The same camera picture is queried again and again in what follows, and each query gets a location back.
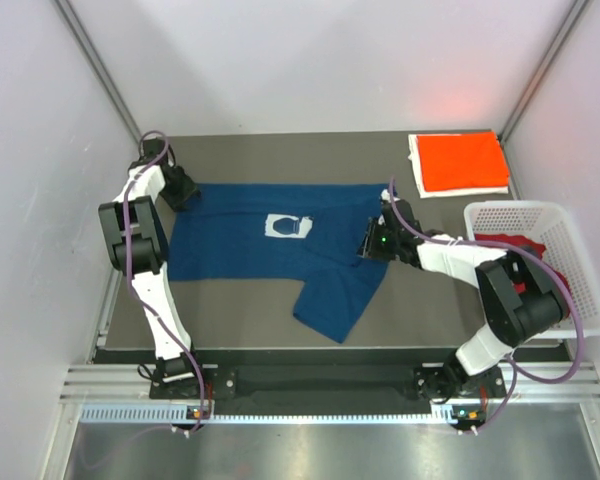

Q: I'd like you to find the blue t shirt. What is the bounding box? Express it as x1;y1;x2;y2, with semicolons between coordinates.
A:
168;184;388;343

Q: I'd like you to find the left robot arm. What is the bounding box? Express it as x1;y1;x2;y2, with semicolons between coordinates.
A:
98;130;207;397

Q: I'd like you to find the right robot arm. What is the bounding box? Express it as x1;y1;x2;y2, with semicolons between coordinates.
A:
359;191;572;403

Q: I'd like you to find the folded orange t shirt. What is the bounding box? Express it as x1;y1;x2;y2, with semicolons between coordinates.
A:
415;132;511;193

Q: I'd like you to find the red t shirt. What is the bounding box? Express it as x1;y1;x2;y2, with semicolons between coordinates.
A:
476;234;570;330

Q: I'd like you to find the white plastic basket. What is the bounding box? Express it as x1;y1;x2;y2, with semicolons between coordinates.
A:
464;200;600;337

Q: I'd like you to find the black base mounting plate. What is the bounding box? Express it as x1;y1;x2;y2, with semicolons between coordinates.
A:
149;362;501;402

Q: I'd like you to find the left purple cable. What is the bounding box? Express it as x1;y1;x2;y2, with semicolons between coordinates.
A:
121;130;216;435

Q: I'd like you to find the grey slotted cable duct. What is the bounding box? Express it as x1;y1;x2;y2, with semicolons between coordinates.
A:
79;403;479;426

